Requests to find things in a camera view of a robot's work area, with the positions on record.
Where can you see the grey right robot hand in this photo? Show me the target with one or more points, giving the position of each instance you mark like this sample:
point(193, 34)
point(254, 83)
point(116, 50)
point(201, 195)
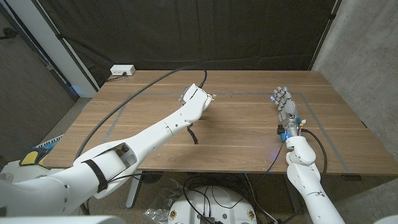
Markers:
point(287, 109)

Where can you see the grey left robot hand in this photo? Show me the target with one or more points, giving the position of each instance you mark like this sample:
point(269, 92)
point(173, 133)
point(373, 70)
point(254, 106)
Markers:
point(183, 95)

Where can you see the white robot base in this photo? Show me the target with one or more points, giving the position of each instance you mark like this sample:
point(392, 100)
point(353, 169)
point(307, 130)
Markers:
point(217, 205)

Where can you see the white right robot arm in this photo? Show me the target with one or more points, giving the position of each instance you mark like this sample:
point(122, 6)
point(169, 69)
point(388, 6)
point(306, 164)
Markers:
point(304, 180)

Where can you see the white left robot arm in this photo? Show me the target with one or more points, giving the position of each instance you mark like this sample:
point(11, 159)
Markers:
point(140, 140)

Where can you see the white power strip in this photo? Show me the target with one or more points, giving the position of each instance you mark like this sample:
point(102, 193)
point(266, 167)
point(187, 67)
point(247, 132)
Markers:
point(122, 69)

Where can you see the grey tape outline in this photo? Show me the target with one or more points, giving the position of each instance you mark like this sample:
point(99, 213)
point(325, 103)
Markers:
point(242, 93)

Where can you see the black backdrop curtain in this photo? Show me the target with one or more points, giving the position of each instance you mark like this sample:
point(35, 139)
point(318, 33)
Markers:
point(202, 31)

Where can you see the black backdrop stand pole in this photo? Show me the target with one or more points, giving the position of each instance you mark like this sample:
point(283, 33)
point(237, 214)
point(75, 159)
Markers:
point(66, 48)
point(325, 32)

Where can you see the black round fan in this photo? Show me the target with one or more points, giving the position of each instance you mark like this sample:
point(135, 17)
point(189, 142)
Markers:
point(151, 176)

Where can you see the grey table leg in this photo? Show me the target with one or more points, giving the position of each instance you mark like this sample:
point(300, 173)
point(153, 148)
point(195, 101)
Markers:
point(292, 199)

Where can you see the black desk control panel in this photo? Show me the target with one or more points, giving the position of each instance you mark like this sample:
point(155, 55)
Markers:
point(351, 178)

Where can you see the white table leg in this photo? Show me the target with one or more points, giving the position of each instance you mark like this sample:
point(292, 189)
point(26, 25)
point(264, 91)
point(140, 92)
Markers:
point(133, 189)

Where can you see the clear plastic bag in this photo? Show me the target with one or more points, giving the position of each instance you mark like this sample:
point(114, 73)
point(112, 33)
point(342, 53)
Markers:
point(161, 205)

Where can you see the blue white striped item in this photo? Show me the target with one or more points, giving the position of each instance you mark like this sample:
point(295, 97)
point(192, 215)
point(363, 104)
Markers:
point(49, 142)

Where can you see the yellow and black floor item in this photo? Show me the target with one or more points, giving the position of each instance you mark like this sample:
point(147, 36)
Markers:
point(31, 158)

